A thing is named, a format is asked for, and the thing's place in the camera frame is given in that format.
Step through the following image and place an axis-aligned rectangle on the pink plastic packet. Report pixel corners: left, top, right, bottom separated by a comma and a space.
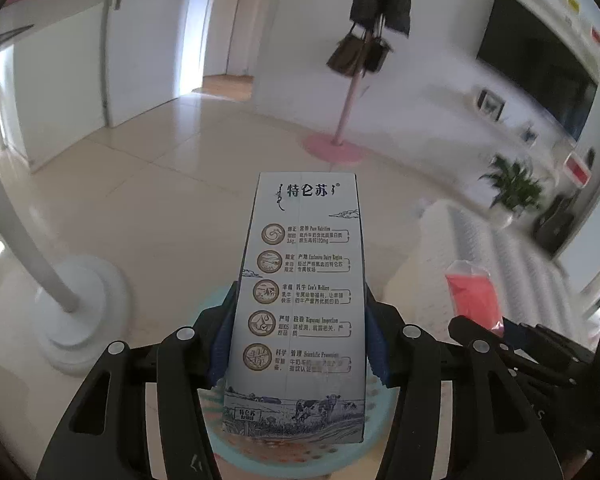
445, 260, 504, 336

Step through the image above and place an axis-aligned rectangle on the blue white milk carton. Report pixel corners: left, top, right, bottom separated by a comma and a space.
223, 172, 366, 444

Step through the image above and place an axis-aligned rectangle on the striped grey white rug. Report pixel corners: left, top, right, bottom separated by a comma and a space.
382, 200, 588, 347

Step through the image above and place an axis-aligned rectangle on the white floor lamp base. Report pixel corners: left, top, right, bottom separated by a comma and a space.
0, 119, 131, 376

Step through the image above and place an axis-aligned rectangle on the black acoustic guitar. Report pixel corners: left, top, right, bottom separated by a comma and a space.
532, 193, 578, 255

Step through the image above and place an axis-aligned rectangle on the teal plastic waste basket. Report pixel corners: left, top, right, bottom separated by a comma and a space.
198, 372, 396, 478

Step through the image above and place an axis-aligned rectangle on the potted green plant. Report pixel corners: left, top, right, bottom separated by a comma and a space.
480, 154, 543, 229

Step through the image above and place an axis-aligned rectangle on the small figurine on shelf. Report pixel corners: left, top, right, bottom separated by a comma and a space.
520, 122, 539, 148

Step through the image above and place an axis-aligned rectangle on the framed butterfly picture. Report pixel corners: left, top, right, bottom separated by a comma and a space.
477, 89, 505, 122

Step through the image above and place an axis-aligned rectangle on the pink coat stand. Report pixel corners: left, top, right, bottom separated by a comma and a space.
302, 54, 364, 166

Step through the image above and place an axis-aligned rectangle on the black television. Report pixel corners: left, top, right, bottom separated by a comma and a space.
477, 0, 597, 140

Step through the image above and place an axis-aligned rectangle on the brown hanging handbag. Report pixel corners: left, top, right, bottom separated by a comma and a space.
326, 27, 393, 78

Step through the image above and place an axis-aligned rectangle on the white door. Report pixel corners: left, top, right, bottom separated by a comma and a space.
104, 0, 188, 128

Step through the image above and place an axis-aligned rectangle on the red white wall box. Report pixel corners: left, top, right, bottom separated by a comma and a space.
562, 152, 592, 188

